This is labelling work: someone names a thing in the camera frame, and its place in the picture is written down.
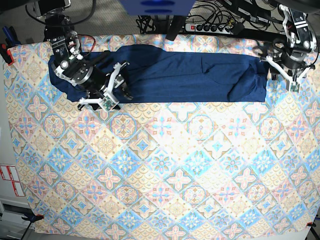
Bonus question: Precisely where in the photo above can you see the red and white labels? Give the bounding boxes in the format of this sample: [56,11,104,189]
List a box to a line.
[0,164,25,197]

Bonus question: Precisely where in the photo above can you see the white power strip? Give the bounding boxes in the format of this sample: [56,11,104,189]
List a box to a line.
[184,23,232,34]

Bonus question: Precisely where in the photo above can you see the white camera bracket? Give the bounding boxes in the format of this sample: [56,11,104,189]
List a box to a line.
[79,61,130,112]
[259,55,316,93]

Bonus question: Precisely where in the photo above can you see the patterned tile tablecloth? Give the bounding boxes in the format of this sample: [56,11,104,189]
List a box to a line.
[3,42,320,240]

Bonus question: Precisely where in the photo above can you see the black and red clamp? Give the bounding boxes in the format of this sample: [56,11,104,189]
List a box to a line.
[0,43,14,66]

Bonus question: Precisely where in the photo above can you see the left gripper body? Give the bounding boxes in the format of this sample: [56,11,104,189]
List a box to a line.
[277,51,308,75]

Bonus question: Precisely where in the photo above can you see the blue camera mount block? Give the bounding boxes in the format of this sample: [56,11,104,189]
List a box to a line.
[119,0,196,16]

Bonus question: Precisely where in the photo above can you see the black camera pole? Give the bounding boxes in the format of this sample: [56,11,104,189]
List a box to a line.
[165,15,187,41]

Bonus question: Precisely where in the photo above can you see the blue long-sleeve T-shirt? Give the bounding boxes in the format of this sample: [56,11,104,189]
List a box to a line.
[47,44,270,103]

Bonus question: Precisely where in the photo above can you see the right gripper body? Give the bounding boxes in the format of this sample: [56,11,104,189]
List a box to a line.
[77,66,110,99]

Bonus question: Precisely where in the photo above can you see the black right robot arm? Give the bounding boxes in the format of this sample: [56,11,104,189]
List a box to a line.
[31,0,133,112]

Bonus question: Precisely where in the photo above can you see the black clamp lower right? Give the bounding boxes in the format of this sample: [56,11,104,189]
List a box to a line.
[306,222,316,228]

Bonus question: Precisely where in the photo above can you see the black clamp lower left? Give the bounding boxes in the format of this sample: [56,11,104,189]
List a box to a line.
[21,213,44,223]

